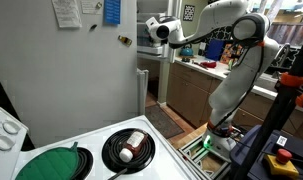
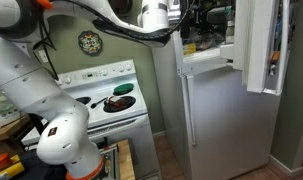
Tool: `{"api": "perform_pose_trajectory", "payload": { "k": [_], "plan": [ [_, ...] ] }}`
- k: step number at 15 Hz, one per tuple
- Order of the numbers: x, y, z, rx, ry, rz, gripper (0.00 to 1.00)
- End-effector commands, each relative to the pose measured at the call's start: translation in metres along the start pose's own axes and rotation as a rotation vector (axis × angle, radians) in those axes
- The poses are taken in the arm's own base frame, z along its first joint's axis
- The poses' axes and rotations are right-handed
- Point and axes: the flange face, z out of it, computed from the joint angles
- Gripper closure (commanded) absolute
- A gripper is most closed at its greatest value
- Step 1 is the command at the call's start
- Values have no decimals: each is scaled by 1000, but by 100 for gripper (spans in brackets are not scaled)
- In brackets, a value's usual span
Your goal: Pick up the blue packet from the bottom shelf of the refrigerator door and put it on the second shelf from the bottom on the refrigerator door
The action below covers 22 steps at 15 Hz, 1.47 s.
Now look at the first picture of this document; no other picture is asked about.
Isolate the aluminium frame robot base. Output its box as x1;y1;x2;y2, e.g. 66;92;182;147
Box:
179;134;232;180

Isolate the white refrigerator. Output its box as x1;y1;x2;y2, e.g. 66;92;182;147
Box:
0;0;150;149

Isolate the dark floor rug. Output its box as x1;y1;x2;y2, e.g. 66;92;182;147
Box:
144;104;185;140

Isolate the wooden kitchen cabinet counter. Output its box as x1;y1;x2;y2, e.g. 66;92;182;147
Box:
166;54;303;141

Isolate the teal kettle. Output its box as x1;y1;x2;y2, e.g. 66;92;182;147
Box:
179;42;195;57

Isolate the gold bottle opener magnet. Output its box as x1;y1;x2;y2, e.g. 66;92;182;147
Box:
117;34;133;47

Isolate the red kitchen utensil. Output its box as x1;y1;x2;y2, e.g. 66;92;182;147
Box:
200;60;218;69

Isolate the black stove burner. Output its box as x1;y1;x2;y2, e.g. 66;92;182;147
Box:
101;127;156;175
70;147;94;180

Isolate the blue cutting board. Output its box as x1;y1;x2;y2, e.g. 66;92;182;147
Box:
205;39;225;62

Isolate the white electric stove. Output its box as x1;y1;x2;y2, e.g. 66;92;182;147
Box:
0;106;205;180

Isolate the colourful patterned board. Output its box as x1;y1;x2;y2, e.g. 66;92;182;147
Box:
219;43;244;66

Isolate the black white patterned picture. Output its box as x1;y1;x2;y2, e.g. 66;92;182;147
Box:
182;4;196;22

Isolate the blue fridge magnet sheet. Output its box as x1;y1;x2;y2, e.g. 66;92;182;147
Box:
103;0;122;26

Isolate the small white paper note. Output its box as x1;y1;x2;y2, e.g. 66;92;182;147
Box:
80;0;104;15

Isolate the white printed paper sheet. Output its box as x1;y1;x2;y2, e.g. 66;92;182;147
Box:
51;0;83;29

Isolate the green leaf pot holder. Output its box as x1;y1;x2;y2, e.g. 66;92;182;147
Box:
14;141;79;180

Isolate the black pole with orange clamps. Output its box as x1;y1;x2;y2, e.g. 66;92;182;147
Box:
235;29;303;180

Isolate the white stove knob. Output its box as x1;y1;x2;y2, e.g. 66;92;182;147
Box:
2;120;21;135
0;134;16;152

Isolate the red yellow emergency stop button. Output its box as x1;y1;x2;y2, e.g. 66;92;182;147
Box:
264;148;300;179

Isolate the dark blue storage box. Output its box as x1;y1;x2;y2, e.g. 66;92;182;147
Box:
230;124;303;180

